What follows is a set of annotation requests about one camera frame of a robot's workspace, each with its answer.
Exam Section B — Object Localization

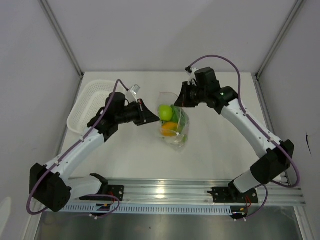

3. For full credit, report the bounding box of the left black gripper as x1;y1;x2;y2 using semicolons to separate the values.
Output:
115;98;160;126

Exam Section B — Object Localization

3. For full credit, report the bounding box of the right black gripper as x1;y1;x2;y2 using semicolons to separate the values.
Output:
174;81;208;108

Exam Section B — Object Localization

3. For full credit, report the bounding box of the green apple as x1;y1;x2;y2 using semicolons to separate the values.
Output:
158;104;173;122

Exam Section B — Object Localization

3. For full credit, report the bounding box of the green leafy lettuce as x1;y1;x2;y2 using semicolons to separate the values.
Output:
170;104;189;134

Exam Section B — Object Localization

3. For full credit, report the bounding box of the orange fruit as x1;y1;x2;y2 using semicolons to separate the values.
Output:
160;121;178;137

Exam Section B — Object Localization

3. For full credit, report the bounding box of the clear zip top bag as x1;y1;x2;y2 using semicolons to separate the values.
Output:
155;92;190;152

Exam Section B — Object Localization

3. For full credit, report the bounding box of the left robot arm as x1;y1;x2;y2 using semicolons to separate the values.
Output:
29;92;160;212

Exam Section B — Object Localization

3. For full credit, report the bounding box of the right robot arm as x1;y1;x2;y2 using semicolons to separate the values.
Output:
174;66;295;202

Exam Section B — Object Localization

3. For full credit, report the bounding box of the white plastic basket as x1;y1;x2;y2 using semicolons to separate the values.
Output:
66;79;115;134

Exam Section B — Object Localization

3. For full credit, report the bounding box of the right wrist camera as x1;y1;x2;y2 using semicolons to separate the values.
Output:
185;66;198;86

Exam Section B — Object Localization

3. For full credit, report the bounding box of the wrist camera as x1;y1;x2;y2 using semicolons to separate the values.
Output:
185;66;198;86
125;84;141;103

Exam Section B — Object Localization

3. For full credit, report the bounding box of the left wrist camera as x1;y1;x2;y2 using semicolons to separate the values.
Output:
125;84;141;103

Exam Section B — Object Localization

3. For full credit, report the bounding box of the aluminium mounting rail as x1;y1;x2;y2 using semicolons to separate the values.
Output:
109;178;306;207

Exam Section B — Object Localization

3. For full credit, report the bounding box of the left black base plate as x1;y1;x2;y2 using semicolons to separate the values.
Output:
79;185;125;201

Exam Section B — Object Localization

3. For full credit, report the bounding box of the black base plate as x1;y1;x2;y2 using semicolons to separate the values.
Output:
207;186;259;204
79;185;125;201

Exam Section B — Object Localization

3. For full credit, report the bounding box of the slotted cable duct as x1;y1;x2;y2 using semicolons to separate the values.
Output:
60;202;245;216

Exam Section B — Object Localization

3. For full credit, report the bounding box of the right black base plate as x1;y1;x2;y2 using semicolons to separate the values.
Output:
207;186;259;204

